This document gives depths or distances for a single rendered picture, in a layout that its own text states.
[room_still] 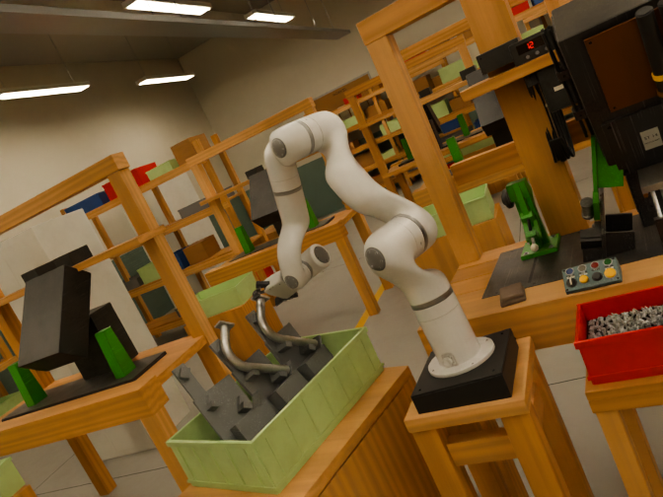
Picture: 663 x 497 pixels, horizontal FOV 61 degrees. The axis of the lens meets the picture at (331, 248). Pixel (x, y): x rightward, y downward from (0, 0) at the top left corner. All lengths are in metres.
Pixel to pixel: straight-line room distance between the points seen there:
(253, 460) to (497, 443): 0.64
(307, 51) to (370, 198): 11.26
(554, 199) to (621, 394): 0.99
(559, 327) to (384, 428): 0.61
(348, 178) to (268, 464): 0.79
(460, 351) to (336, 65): 11.19
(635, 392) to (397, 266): 0.61
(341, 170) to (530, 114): 0.94
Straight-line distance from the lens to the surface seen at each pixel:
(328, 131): 1.58
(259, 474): 1.67
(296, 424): 1.71
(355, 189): 1.49
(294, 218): 1.73
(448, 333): 1.52
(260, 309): 2.00
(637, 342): 1.47
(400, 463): 1.92
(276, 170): 1.69
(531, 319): 1.82
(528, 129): 2.25
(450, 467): 1.62
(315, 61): 12.64
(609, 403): 1.53
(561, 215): 2.32
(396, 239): 1.42
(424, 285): 1.47
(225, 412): 1.89
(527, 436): 1.52
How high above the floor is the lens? 1.60
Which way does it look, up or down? 10 degrees down
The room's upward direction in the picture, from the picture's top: 25 degrees counter-clockwise
